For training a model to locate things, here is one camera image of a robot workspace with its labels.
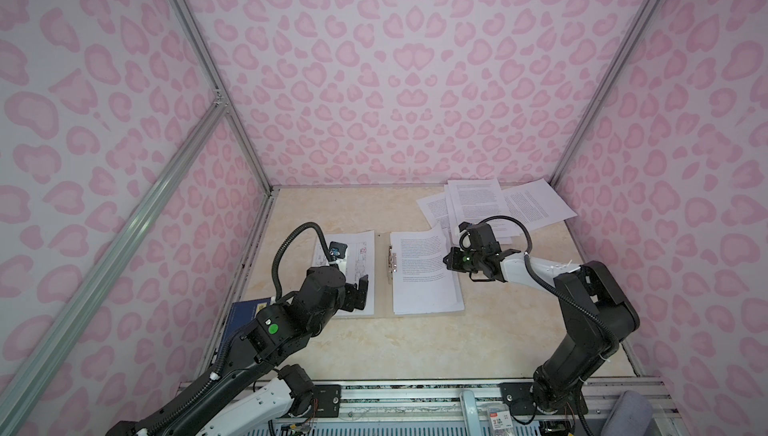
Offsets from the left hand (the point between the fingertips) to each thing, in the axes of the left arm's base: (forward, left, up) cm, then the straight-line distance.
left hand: (351, 269), depth 71 cm
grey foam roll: (-28, -64, -20) cm, 73 cm away
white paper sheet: (+9, -18, -24) cm, 32 cm away
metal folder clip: (+15, -9, -23) cm, 29 cm away
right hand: (+13, -26, -18) cm, 34 cm away
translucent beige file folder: (+7, -7, -23) cm, 25 cm away
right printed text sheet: (+39, -65, -24) cm, 79 cm away
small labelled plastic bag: (-28, -34, -21) cm, 49 cm away
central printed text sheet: (+42, -42, -24) cm, 65 cm away
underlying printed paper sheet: (+38, -26, -24) cm, 52 cm away
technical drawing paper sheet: (+15, +1, -23) cm, 28 cm away
